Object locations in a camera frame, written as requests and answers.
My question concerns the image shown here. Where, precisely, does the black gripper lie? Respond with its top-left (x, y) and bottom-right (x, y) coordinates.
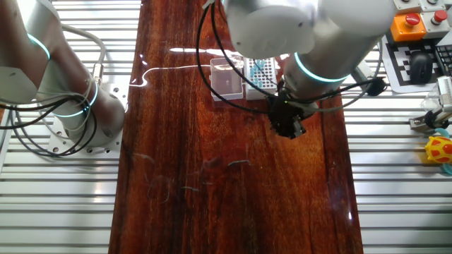
top-left (267, 92), bottom-right (308, 140)

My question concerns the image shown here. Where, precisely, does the white pipette tip box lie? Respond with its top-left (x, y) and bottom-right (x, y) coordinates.
top-left (210, 56), bottom-right (279, 102)

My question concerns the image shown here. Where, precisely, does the black white marker sheet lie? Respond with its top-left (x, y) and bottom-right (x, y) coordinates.
top-left (380, 33), bottom-right (444, 95)

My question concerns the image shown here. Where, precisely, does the clear plastic shell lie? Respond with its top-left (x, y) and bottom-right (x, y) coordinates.
top-left (420, 84), bottom-right (441, 112)

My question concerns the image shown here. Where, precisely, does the black computer mouse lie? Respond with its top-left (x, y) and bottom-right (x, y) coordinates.
top-left (408, 50), bottom-right (434, 85)

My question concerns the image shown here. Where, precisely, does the yellow red turtle toy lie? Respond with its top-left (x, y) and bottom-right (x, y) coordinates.
top-left (424, 127), bottom-right (452, 176)

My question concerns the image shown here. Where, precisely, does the orange emergency stop box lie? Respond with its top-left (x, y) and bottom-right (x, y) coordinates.
top-left (389, 12), bottom-right (427, 43)

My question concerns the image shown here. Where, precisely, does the black keyboard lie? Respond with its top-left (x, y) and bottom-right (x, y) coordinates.
top-left (434, 44), bottom-right (452, 77)

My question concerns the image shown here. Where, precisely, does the grey button box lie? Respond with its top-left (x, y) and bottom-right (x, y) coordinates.
top-left (420, 0), bottom-right (447, 12)
top-left (392, 0), bottom-right (422, 16)

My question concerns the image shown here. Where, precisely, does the grey emergency stop box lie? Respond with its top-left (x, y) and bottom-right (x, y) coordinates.
top-left (420, 9), bottom-right (451, 40)

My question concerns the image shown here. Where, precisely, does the metal camera clamp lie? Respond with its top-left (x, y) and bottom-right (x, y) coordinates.
top-left (409, 109), bottom-right (451, 134)

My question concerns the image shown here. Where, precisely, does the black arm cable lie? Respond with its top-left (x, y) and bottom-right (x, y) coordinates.
top-left (194, 0), bottom-right (388, 116)

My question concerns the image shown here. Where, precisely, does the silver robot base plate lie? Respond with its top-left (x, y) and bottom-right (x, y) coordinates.
top-left (47, 81), bottom-right (130, 159)

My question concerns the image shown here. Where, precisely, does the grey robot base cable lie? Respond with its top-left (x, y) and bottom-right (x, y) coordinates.
top-left (56, 23), bottom-right (107, 86)

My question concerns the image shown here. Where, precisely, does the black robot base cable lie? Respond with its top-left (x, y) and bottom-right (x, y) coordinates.
top-left (0, 83), bottom-right (100, 158)

